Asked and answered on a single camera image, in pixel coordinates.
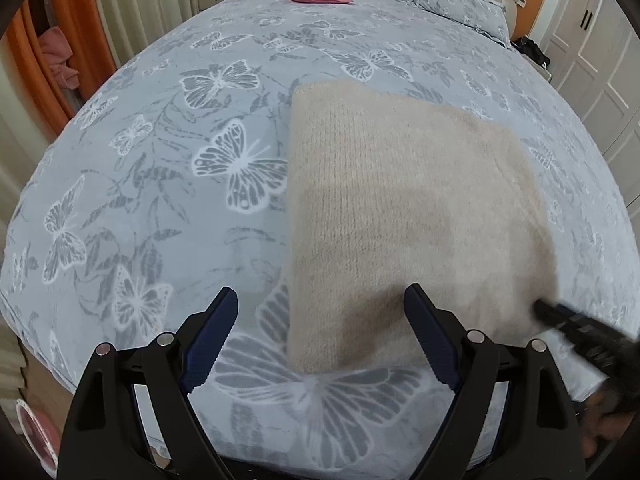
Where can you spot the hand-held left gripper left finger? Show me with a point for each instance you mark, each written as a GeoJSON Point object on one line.
{"type": "Point", "coordinates": [212, 340]}

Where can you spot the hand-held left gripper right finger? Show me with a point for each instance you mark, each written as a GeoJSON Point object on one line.
{"type": "Point", "coordinates": [431, 340]}

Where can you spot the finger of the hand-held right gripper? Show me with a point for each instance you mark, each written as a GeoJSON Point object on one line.
{"type": "Point", "coordinates": [575, 327]}

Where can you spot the beige knitted sweater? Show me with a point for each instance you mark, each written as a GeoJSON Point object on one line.
{"type": "Point", "coordinates": [400, 185]}

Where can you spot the pink clothes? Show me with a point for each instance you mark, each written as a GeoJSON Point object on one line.
{"type": "Point", "coordinates": [60, 60]}

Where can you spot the person's right hand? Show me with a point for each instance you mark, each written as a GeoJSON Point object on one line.
{"type": "Point", "coordinates": [602, 422]}

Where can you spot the grey butterfly print blanket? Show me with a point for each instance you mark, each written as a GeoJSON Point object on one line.
{"type": "Point", "coordinates": [150, 185]}

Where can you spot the round red white item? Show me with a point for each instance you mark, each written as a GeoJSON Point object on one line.
{"type": "Point", "coordinates": [35, 435]}

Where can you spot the black bag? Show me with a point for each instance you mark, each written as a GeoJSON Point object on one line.
{"type": "Point", "coordinates": [532, 52]}

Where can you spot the white wardrobe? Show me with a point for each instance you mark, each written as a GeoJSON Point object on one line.
{"type": "Point", "coordinates": [595, 35]}

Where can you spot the orange curtain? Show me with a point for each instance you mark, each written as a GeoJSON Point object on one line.
{"type": "Point", "coordinates": [30, 60]}

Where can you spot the grey butterfly print pillow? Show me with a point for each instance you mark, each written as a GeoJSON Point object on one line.
{"type": "Point", "coordinates": [460, 5]}

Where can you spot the cream pleated curtain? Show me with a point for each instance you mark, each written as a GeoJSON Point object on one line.
{"type": "Point", "coordinates": [145, 5]}

